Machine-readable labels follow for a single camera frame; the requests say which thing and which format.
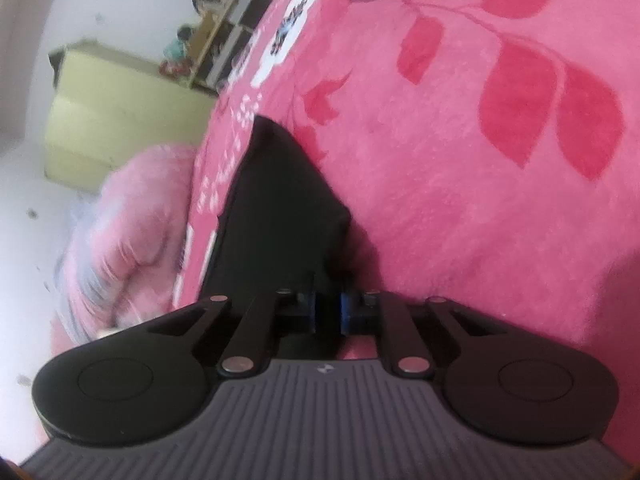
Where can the pale yellow wardrobe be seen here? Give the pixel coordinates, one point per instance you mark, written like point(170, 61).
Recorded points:
point(115, 120)

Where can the white desk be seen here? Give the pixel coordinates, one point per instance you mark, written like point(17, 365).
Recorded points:
point(235, 15)

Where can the pink grey folded quilt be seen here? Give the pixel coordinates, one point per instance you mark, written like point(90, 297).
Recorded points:
point(125, 240)

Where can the black printed shirt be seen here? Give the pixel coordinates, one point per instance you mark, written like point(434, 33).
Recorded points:
point(280, 200)

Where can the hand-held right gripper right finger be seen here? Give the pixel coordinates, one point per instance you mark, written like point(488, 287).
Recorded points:
point(345, 312)

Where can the teal bag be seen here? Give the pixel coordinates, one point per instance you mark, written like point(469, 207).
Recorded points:
point(177, 46)

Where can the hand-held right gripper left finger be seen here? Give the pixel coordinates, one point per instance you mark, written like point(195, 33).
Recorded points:
point(311, 310)

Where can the pink floral blanket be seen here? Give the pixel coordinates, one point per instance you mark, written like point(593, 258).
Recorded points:
point(450, 210)

